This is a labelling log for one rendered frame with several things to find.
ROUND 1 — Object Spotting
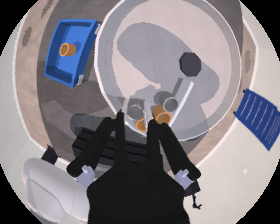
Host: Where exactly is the blue crate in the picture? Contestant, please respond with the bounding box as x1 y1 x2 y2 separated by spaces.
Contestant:
44 19 101 88

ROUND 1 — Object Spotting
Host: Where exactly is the bronze bushing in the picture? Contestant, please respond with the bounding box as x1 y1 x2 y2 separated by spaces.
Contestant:
136 117 146 132
60 43 76 56
153 105 171 124

